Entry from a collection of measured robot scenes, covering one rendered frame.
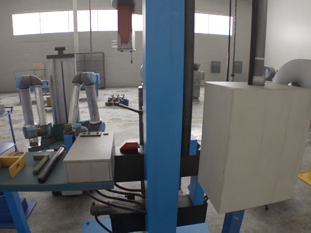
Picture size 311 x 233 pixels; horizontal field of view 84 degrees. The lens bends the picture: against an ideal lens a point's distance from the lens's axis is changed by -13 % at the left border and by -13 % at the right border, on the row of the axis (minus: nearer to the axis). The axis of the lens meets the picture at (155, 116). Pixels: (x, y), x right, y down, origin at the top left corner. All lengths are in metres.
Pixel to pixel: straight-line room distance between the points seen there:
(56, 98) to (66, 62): 0.47
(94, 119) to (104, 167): 1.35
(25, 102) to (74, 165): 1.49
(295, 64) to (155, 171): 0.80
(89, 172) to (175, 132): 0.48
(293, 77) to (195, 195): 1.07
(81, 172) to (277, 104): 0.89
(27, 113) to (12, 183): 1.35
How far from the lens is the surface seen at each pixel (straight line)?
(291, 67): 0.82
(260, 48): 0.67
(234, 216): 0.86
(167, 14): 0.95
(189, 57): 1.11
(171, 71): 0.93
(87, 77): 2.16
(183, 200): 1.64
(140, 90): 1.41
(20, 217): 1.61
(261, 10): 0.69
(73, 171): 1.05
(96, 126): 2.33
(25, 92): 2.37
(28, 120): 2.48
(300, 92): 0.67
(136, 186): 1.92
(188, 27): 1.12
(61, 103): 2.65
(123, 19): 1.47
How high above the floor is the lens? 1.63
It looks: 15 degrees down
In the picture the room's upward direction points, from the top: straight up
